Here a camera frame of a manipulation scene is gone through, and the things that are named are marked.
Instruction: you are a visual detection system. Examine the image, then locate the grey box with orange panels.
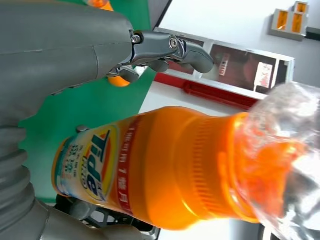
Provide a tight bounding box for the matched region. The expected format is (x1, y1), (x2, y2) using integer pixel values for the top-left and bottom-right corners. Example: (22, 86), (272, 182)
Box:
(269, 0), (311, 43)

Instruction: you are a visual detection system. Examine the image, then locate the red framed wall cabinet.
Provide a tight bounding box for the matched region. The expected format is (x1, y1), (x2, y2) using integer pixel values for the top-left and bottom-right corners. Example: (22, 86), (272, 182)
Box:
(152, 27), (296, 113)

